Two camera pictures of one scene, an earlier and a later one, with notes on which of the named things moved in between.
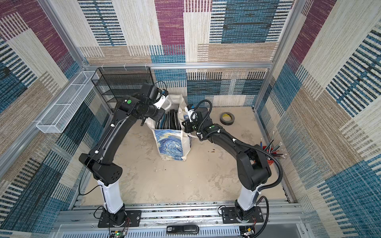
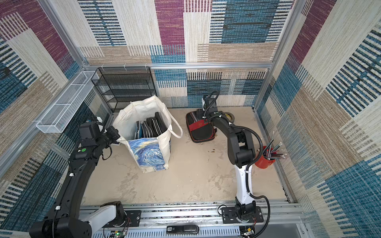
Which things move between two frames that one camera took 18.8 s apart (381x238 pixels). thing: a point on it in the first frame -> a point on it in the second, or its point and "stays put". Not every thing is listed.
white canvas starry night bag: (174, 142) -> (146, 126)
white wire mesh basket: (57, 117) stays put
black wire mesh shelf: (115, 83) stays put
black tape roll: (226, 118) stays put
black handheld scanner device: (191, 229) stays put
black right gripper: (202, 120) -> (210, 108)
